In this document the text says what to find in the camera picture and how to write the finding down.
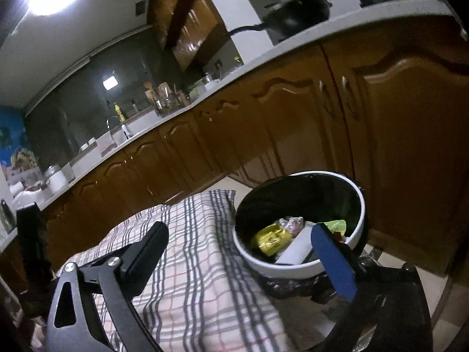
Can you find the dark kitchen window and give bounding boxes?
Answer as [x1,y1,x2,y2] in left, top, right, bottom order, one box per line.
[23,26,174,166]

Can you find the black wok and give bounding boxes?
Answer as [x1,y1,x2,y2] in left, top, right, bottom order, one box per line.
[227,0,333,43]

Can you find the brown wooden upper cabinet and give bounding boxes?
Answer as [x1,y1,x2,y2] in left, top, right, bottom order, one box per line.
[148,0,239,73]

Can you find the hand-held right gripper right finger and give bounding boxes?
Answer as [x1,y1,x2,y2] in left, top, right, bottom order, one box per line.
[311,223,435,352]

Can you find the utensil rack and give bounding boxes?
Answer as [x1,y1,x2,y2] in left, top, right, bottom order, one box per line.
[144,80,184,117]

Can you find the plaid blanket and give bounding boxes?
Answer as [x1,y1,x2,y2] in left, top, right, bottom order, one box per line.
[57,189,294,352]

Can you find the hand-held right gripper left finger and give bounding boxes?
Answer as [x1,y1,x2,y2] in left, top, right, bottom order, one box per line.
[46,221,170,352]

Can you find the brown and white carton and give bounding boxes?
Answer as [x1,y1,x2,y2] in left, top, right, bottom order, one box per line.
[275,232,316,266]

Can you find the brown wooden base cabinets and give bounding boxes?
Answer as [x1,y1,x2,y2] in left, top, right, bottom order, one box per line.
[0,18,469,280]

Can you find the white kitchen countertop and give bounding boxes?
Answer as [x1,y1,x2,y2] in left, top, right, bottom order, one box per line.
[0,0,456,254]

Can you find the blue wall poster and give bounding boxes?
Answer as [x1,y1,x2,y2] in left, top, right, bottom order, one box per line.
[0,106,42,192]

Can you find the green drink pouch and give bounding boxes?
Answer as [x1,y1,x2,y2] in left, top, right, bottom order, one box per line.
[324,219,347,234]

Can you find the steel kettle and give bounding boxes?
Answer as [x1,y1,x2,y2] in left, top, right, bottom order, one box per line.
[0,199,14,234]

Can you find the white rice cooker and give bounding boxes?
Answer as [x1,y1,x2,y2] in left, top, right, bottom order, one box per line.
[10,181,49,210]

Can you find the kitchen faucet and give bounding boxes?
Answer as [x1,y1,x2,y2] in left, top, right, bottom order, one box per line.
[106,115,130,141]

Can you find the pink wrapper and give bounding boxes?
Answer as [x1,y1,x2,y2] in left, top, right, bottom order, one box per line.
[278,216,305,234]

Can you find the white jar with lid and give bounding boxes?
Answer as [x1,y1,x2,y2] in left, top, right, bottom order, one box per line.
[43,165,69,195]

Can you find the yellow wrapper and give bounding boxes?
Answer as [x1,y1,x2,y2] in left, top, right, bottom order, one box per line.
[250,224,294,257]

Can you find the white trash bin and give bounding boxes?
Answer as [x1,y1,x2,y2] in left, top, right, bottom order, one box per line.
[232,170,367,280]

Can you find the black trash bag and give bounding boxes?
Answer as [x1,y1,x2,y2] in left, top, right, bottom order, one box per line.
[234,173,363,302]

